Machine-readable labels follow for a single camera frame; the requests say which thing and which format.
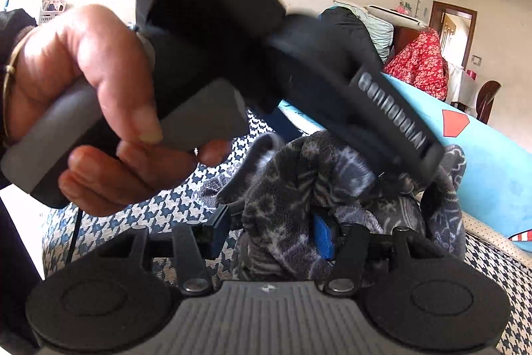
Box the white board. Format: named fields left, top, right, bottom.
left=365, top=4, right=429, bottom=28

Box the dark wooden chair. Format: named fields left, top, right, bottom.
left=477, top=81, right=502, bottom=125

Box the red floral cloth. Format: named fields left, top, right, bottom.
left=384, top=28, right=450, bottom=100

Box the gold bracelet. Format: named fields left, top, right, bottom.
left=2, top=28, right=36, bottom=148

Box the blue printed sheet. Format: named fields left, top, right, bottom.
left=276, top=72, right=532, bottom=254

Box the black cable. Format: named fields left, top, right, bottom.
left=68, top=207, right=82, bottom=262

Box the houndstooth sofa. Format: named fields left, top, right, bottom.
left=42, top=109, right=532, bottom=355

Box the brown wooden door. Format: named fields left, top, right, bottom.
left=429, top=0, right=478, bottom=61

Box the grey doodle-print fleece jacket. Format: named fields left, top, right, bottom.
left=195, top=130, right=468, bottom=285

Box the large white plastic basket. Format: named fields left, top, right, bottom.
left=32, top=0, right=68, bottom=25

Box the person's left forearm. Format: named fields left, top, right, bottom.
left=0, top=8, right=38, bottom=189

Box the table with white cloth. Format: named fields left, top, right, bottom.
left=447, top=64, right=479, bottom=107

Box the person's left hand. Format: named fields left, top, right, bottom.
left=8, top=5, right=234, bottom=217

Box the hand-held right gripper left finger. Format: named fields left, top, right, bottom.
left=97, top=204, right=230, bottom=296

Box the pile of dark bedding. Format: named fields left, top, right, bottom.
left=320, top=6, right=384, bottom=70

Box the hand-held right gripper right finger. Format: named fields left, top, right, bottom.
left=313, top=213, right=443, bottom=296

